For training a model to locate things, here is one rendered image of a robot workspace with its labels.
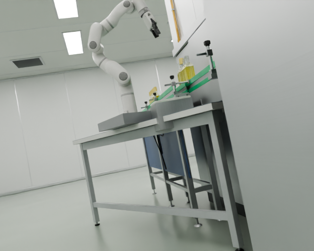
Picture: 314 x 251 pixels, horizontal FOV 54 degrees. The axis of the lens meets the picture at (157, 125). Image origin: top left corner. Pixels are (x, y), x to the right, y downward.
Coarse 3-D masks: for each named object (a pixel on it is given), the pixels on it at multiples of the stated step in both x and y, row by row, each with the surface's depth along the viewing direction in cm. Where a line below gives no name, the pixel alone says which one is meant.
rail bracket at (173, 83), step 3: (171, 75) 197; (171, 78) 197; (171, 81) 198; (186, 81) 199; (189, 81) 199; (165, 84) 196; (168, 84) 197; (171, 84) 197; (174, 84) 197; (174, 87) 197; (174, 90) 197; (174, 93) 196
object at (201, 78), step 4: (204, 68) 171; (208, 68) 166; (200, 72) 178; (204, 72) 172; (208, 72) 168; (196, 76) 185; (200, 76) 179; (204, 76) 174; (192, 80) 193; (196, 80) 188; (200, 80) 181; (204, 80) 174; (208, 80) 169; (188, 84) 202; (192, 84) 196; (196, 84) 188; (200, 84) 181; (188, 88) 205; (192, 88) 196; (196, 88) 189
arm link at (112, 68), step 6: (108, 60) 214; (102, 66) 213; (108, 66) 205; (114, 66) 205; (120, 66) 206; (108, 72) 205; (114, 72) 204; (120, 72) 204; (126, 72) 205; (120, 78) 204; (126, 78) 204
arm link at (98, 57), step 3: (102, 45) 215; (102, 48) 214; (99, 51) 212; (102, 51) 217; (93, 54) 218; (96, 54) 217; (99, 54) 216; (102, 54) 216; (93, 57) 218; (96, 57) 215; (99, 57) 213; (102, 57) 213; (105, 57) 214; (96, 60) 214; (99, 60) 212; (102, 60) 212; (96, 63) 215; (99, 63) 213; (99, 66) 215
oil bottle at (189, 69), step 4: (188, 64) 206; (192, 64) 207; (184, 68) 208; (188, 68) 206; (192, 68) 206; (184, 72) 210; (188, 72) 205; (192, 72) 206; (188, 76) 205; (192, 76) 206
